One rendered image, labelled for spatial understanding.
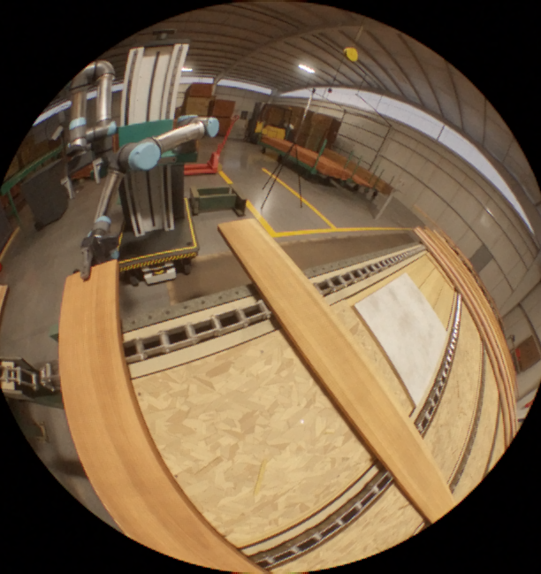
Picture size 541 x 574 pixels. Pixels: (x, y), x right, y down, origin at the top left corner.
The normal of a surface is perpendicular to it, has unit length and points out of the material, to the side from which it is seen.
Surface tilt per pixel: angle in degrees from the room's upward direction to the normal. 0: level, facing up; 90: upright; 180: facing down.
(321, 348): 0
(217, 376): 0
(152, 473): 0
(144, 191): 90
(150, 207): 90
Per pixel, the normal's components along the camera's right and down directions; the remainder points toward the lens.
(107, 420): 0.25, -0.59
